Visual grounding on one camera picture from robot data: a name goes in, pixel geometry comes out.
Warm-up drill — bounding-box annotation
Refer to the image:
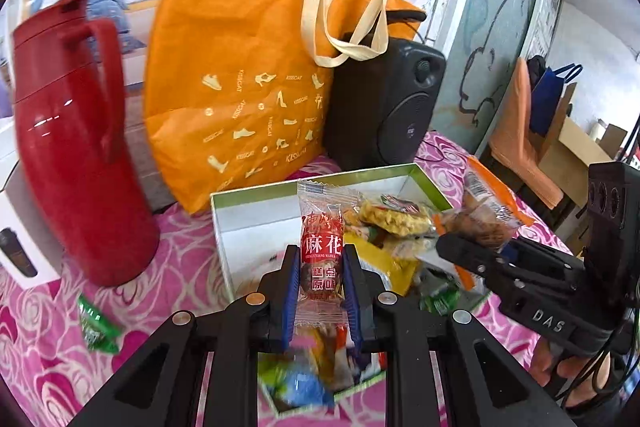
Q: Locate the clear brown snack packet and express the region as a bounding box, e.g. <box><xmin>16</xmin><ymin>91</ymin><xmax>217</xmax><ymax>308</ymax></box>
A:
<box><xmin>434</xmin><ymin>156</ymin><xmax>535</xmax><ymax>253</ymax></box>

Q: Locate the red twist snack packet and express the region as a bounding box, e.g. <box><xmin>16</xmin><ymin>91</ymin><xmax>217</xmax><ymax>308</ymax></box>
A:
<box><xmin>295</xmin><ymin>180</ymin><xmax>360</xmax><ymax>327</ymax></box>

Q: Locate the person's right hand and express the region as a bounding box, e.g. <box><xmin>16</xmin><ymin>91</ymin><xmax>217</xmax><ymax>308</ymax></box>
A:
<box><xmin>529</xmin><ymin>337</ymin><xmax>611</xmax><ymax>407</ymax></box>

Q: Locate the green white open box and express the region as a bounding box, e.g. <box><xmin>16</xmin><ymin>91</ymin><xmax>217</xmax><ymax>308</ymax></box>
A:
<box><xmin>210</xmin><ymin>164</ymin><xmax>485</xmax><ymax>413</ymax></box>

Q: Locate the small green candy packet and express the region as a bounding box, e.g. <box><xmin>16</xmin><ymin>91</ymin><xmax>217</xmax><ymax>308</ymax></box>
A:
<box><xmin>77</xmin><ymin>294</ymin><xmax>122</xmax><ymax>355</ymax></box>

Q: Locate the yellow snack packet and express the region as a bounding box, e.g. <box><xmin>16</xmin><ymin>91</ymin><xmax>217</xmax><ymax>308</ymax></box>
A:
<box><xmin>344</xmin><ymin>232</ymin><xmax>419</xmax><ymax>296</ymax></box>

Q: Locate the beige cracker packet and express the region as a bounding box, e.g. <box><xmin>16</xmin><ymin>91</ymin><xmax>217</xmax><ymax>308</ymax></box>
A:
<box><xmin>359</xmin><ymin>195</ymin><xmax>436</xmax><ymax>237</ymax></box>

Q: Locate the orange hanging cloth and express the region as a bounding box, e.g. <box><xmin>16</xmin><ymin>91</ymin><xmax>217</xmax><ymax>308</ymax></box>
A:
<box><xmin>488</xmin><ymin>57</ymin><xmax>563</xmax><ymax>209</ymax></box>

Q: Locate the pink floral tablecloth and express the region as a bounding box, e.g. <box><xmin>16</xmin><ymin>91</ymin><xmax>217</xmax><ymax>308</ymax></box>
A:
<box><xmin>1</xmin><ymin>131</ymin><xmax>539</xmax><ymax>426</ymax></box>

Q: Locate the blue green snack packet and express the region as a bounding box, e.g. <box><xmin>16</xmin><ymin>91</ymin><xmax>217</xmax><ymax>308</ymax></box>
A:
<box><xmin>257</xmin><ymin>353</ymin><xmax>334</xmax><ymax>409</ymax></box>

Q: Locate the blue paper bag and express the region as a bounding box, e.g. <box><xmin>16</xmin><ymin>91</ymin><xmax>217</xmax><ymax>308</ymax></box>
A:
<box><xmin>526</xmin><ymin>55</ymin><xmax>584</xmax><ymax>136</ymax></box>

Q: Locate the white cup product box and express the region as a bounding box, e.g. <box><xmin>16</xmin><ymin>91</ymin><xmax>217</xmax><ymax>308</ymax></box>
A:
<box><xmin>0</xmin><ymin>117</ymin><xmax>63</xmax><ymax>289</ymax></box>

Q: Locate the black speaker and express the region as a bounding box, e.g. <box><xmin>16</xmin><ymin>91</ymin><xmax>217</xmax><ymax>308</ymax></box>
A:
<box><xmin>322</xmin><ymin>38</ymin><xmax>446</xmax><ymax>171</ymax></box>

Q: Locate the red thermos jug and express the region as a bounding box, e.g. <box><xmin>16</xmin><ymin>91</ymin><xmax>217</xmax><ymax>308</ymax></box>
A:
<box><xmin>13</xmin><ymin>0</ymin><xmax>160</xmax><ymax>287</ymax></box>

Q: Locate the orange tote bag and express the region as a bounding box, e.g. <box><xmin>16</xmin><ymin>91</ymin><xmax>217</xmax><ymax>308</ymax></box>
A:
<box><xmin>144</xmin><ymin>0</ymin><xmax>412</xmax><ymax>213</ymax></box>

